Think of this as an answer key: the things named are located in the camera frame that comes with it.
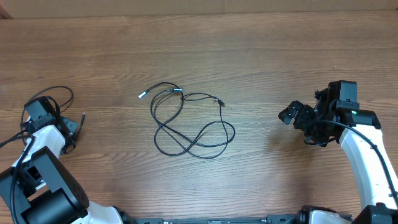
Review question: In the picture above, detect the black USB cable bundle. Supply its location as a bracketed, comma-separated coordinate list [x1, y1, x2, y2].
[137, 82, 231, 160]

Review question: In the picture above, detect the separated black USB cable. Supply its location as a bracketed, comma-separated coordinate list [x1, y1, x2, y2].
[154, 91, 236, 149]

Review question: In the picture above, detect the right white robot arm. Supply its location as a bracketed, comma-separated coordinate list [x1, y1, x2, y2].
[278, 80, 397, 223]

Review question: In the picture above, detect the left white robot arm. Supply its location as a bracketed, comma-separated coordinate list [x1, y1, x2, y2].
[1, 96, 130, 224]

